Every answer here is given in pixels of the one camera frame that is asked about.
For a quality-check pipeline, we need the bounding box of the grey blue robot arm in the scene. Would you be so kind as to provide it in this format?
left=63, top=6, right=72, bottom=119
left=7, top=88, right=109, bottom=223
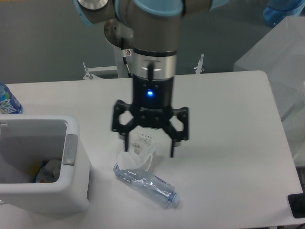
left=74, top=0, right=225, bottom=147

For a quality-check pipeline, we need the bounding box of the white trash can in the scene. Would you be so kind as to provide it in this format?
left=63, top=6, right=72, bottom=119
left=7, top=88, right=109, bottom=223
left=0, top=114, right=92, bottom=213

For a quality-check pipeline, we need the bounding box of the trash inside can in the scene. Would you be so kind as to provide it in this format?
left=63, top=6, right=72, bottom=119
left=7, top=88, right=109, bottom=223
left=32, top=159, right=61, bottom=183

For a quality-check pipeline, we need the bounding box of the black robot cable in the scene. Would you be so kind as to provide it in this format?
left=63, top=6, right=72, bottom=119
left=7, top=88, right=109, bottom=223
left=120, top=37, right=132, bottom=78

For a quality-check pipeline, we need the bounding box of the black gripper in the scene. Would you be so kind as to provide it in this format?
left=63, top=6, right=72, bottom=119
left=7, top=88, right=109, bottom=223
left=111, top=75, right=189, bottom=158

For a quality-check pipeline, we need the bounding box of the blue labelled water bottle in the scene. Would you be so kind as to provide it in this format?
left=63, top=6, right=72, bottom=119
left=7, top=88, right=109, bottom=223
left=0, top=83, right=23, bottom=115

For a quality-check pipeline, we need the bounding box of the crushed clear plastic bottle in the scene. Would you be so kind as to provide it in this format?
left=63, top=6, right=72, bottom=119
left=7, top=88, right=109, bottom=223
left=113, top=164, right=180, bottom=208

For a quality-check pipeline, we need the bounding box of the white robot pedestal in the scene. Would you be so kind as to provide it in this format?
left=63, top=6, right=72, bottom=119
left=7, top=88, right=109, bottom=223
left=113, top=46, right=132, bottom=78

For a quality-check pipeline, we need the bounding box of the blue plastic bag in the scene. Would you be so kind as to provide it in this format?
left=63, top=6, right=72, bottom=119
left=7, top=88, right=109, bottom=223
left=263, top=0, right=305, bottom=27

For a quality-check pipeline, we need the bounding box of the black device at edge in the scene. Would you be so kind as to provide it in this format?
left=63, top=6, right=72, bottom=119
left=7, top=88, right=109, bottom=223
left=288, top=193, right=305, bottom=219

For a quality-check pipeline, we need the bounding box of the crumpled white plastic bag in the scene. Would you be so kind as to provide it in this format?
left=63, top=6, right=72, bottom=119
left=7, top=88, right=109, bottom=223
left=116, top=132, right=157, bottom=171

